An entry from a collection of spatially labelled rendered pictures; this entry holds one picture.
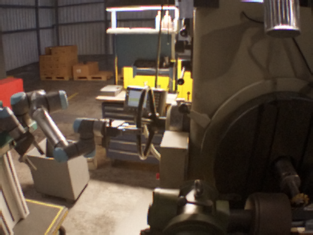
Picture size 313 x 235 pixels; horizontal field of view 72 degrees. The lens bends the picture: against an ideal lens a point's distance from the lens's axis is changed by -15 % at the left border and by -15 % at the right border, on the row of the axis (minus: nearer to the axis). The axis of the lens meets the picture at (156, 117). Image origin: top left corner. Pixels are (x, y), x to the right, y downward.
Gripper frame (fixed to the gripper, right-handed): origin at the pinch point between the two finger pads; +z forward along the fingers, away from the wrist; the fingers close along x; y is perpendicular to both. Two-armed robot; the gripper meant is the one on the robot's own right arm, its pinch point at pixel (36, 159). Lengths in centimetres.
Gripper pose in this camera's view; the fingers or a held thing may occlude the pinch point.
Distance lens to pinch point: 134.8
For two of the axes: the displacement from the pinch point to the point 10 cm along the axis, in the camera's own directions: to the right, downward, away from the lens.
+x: 0.0, 4.8, -8.8
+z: 4.0, 8.0, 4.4
